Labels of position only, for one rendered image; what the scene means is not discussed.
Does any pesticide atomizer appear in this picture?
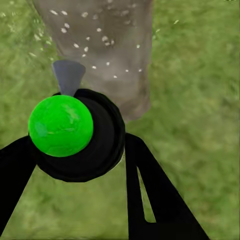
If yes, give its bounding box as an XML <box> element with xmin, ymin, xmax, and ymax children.
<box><xmin>28</xmin><ymin>59</ymin><xmax>126</xmax><ymax>183</ymax></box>

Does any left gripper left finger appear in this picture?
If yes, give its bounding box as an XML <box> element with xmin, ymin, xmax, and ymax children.
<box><xmin>0</xmin><ymin>136</ymin><xmax>37</xmax><ymax>237</ymax></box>

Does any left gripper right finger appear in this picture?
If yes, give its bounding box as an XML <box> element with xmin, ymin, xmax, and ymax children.
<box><xmin>124</xmin><ymin>133</ymin><xmax>210</xmax><ymax>240</ymax></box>

